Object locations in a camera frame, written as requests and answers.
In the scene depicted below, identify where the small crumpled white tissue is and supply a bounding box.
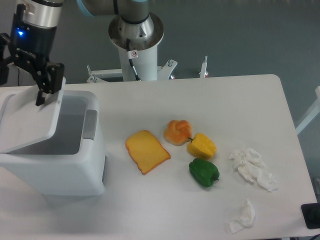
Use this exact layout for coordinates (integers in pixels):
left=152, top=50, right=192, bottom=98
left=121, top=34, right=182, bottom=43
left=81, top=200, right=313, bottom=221
left=228, top=198, right=256, bottom=234

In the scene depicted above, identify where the white frame bar right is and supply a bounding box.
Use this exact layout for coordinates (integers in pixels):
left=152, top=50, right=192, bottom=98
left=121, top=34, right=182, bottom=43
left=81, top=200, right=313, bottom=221
left=295, top=86, right=320, bottom=135

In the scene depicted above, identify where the green toy bell pepper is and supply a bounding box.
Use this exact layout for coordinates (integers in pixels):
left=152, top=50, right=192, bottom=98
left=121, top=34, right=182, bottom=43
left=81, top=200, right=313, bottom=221
left=188, top=158, right=220, bottom=188

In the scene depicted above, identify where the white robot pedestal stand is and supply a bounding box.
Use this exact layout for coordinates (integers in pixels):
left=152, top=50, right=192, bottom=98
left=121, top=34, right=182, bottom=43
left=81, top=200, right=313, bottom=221
left=86, top=46, right=210, bottom=84

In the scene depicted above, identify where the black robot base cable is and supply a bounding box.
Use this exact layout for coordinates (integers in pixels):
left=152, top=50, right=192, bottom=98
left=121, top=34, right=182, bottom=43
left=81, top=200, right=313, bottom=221
left=125, top=38, right=142, bottom=82

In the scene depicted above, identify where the orange toy bread roll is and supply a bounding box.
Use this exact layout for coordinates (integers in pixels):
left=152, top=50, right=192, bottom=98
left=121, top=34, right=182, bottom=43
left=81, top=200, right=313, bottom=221
left=163, top=120, right=193, bottom=146

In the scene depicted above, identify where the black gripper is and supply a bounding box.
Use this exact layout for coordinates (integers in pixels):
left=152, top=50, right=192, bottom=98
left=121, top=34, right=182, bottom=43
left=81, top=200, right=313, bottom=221
left=0, top=3, right=65, bottom=106

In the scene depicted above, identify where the yellow toy bell pepper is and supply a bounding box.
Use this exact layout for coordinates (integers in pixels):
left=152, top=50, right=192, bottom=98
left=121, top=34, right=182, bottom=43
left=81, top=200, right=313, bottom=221
left=186, top=132, right=217, bottom=160

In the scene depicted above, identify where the white trash can lid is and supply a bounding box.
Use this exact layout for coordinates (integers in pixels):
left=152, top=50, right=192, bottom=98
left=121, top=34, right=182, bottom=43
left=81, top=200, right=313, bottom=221
left=0, top=78, right=66, bottom=153

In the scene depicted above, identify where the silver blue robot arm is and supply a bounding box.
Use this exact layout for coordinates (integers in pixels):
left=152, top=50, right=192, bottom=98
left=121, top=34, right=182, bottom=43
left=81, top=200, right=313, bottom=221
left=0, top=0, right=164, bottom=106

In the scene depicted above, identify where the white trash can body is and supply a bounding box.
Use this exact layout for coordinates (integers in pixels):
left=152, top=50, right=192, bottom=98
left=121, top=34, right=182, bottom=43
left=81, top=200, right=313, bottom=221
left=0, top=90, right=107, bottom=196

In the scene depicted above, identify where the toy bread slice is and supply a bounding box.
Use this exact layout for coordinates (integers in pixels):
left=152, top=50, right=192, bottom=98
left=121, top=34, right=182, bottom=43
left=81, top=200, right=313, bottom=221
left=125, top=130, right=171, bottom=175

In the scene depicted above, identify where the black device at edge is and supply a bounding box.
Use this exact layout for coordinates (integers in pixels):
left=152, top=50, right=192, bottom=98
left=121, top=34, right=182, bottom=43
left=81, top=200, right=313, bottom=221
left=301, top=202, right=320, bottom=230

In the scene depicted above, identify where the large crumpled white tissue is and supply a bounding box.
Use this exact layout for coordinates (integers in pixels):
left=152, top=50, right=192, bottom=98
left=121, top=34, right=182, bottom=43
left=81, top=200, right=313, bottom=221
left=228, top=148, right=279, bottom=192

